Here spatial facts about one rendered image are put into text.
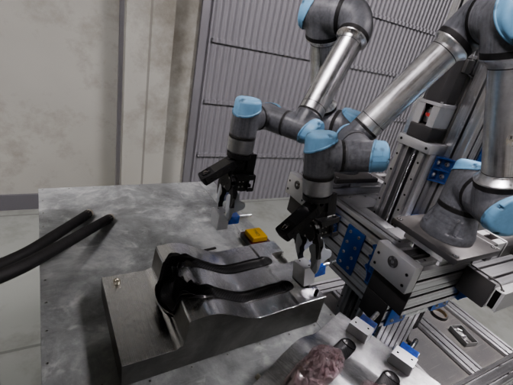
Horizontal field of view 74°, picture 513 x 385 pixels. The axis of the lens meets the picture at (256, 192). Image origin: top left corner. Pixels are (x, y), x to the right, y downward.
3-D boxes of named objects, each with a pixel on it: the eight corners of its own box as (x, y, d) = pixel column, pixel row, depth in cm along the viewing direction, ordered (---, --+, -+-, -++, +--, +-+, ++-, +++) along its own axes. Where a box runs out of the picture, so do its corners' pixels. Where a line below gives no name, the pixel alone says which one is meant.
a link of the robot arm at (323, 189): (315, 184, 78) (295, 174, 84) (314, 202, 80) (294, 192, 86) (340, 179, 81) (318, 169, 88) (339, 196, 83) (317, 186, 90)
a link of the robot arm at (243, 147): (236, 141, 92) (223, 131, 98) (233, 157, 94) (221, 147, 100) (259, 142, 95) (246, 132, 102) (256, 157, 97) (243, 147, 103)
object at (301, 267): (328, 265, 100) (330, 248, 98) (340, 273, 96) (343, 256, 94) (291, 277, 93) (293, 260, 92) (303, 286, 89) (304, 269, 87)
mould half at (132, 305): (267, 263, 112) (276, 228, 106) (317, 321, 92) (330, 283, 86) (101, 296, 86) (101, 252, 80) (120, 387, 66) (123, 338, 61)
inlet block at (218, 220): (246, 218, 115) (249, 204, 113) (253, 225, 111) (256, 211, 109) (210, 221, 108) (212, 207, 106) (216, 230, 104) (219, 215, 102)
